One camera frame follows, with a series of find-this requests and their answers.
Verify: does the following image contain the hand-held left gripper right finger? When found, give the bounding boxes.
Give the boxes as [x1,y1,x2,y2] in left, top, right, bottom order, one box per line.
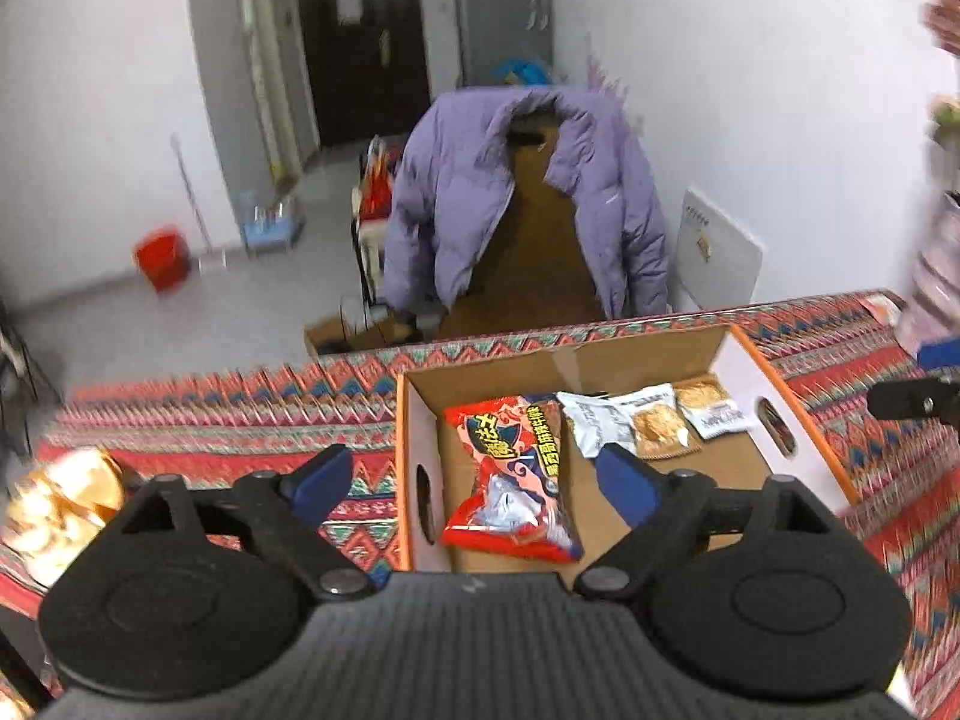
[571,441,830,605]

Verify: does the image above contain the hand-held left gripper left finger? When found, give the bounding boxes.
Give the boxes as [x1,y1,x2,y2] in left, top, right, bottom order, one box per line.
[120,444,380,602]

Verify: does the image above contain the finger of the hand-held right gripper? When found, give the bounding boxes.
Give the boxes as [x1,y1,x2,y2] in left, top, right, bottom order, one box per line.
[916,339,960,371]
[866,375,960,425]

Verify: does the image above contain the red cardboard box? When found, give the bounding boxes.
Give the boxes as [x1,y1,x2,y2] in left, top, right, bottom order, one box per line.
[396,324,863,575]

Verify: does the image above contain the white cracker snack packet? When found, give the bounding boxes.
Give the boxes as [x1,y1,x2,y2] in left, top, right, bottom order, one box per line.
[673,377,757,441]
[609,382,702,462]

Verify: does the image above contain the grey white snack packet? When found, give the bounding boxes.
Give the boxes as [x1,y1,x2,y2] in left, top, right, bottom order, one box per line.
[556,390,638,460]

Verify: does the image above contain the pale pink vase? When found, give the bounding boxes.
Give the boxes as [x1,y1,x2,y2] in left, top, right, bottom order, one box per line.
[896,191,960,355]

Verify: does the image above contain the patterned red tablecloth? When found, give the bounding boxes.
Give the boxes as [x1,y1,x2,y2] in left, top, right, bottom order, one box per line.
[0,289,960,720]

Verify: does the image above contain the red snack bag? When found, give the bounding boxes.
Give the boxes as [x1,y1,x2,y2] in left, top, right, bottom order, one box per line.
[441,396,586,563]

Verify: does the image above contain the small brown cardboard box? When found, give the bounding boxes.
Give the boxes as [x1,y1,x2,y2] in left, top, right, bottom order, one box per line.
[304,313,422,358]

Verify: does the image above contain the blue stool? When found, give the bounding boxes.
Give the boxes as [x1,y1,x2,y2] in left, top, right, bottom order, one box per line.
[240,191,305,260]

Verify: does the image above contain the brown chair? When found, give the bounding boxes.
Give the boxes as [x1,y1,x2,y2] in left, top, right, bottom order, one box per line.
[442,118,607,338]

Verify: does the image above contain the red bucket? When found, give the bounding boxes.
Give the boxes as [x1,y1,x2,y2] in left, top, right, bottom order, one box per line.
[133,226,190,293]

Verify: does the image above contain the fruit plate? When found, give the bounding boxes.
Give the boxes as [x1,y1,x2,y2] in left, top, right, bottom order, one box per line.
[0,446,130,587]

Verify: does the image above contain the cart with red items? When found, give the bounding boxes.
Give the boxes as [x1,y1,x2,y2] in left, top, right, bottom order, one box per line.
[351,135,410,302]

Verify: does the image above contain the mop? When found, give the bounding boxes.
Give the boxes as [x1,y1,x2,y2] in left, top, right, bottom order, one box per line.
[171,133,227,272]

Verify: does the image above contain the purple puffer jacket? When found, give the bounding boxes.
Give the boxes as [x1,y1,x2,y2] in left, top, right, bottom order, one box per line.
[382,86,671,320]

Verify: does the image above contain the black chair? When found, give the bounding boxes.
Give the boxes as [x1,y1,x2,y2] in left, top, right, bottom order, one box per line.
[0,300,62,460]

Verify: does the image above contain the pink dried flowers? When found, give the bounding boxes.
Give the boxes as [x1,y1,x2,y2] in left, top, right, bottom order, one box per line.
[915,0,960,143]

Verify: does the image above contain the dark door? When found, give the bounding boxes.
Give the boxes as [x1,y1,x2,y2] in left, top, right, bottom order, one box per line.
[294,0,432,149]

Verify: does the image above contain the blue bag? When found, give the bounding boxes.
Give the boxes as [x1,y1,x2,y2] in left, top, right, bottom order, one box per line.
[491,58,560,88]

